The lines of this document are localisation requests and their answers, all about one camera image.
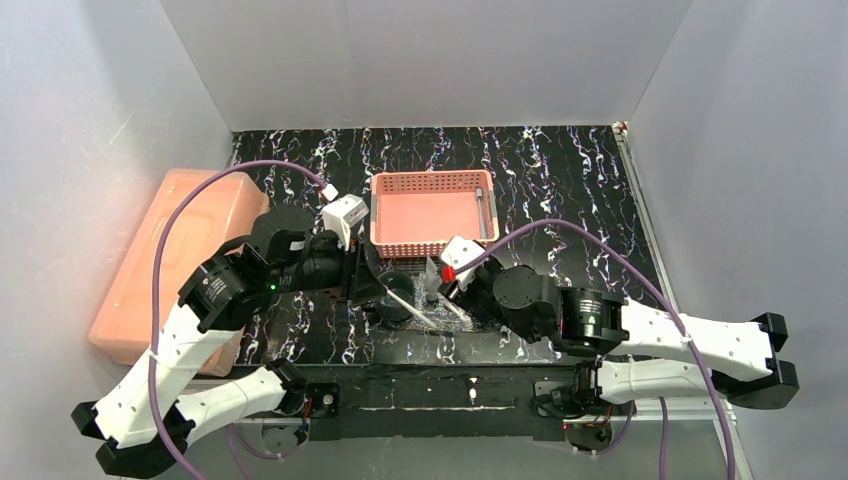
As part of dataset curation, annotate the white toothbrush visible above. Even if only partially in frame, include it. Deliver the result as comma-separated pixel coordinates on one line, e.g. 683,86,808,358
385,287,438,330
441,298,474,331

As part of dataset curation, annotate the dark green mug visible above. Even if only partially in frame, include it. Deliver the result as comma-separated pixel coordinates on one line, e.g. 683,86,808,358
375,271,415,327

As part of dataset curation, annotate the clear textured acrylic holder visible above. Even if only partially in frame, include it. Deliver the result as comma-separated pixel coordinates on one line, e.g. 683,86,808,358
414,272,463,330

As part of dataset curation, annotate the white toothpaste tube blue cap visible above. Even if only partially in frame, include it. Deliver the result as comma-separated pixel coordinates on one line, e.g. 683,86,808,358
423,257,442,305

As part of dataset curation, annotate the clear textured oval tray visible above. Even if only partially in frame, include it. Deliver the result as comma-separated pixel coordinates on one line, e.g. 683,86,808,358
385,271,501,333

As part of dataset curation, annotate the pink perforated plastic basket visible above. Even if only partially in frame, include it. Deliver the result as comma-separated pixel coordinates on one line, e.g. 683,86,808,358
369,169,500,259

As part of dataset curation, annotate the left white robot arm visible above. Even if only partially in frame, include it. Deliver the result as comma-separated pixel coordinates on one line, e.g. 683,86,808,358
72,195,383,479

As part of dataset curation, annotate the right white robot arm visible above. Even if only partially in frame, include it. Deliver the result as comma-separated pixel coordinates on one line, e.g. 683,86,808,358
439,253,800,410

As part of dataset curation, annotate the grey toothbrush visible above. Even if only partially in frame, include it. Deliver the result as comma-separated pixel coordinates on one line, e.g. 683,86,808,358
475,188,487,240

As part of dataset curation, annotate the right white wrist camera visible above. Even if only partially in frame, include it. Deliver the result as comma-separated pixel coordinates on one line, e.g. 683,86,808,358
439,236,485,289

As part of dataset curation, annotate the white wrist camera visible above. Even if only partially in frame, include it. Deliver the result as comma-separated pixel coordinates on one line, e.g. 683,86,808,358
439,236,485,289
321,194,369,251

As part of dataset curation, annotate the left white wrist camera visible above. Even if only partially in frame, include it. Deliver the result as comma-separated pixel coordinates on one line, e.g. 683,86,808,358
321,194,369,251

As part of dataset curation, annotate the aluminium frame rail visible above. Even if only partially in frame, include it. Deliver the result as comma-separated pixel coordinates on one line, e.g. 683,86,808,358
131,374,738,425

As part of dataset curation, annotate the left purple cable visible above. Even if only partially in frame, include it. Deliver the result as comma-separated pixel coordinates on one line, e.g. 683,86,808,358
148,160,333,480

